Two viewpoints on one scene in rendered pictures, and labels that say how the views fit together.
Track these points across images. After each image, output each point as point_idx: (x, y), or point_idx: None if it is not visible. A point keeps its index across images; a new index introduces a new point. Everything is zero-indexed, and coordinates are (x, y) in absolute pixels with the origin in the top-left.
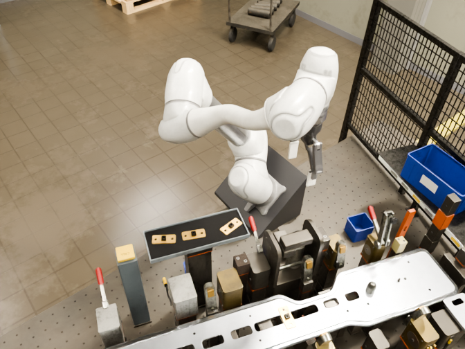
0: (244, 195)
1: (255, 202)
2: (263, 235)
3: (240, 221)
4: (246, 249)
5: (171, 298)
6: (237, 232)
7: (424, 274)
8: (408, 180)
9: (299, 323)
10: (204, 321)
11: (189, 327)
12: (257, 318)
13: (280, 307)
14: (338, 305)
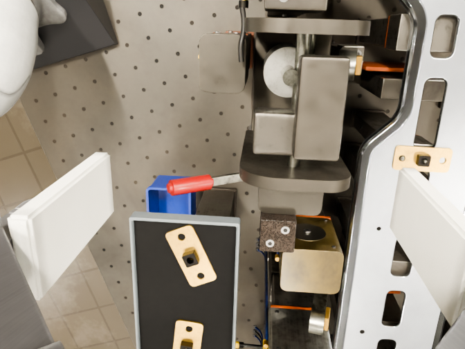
0: (23, 86)
1: (37, 42)
2: (111, 30)
3: (180, 225)
4: (138, 81)
5: None
6: (216, 247)
7: None
8: None
9: (449, 138)
10: (348, 309)
11: (345, 335)
12: (390, 218)
13: (394, 163)
14: (459, 20)
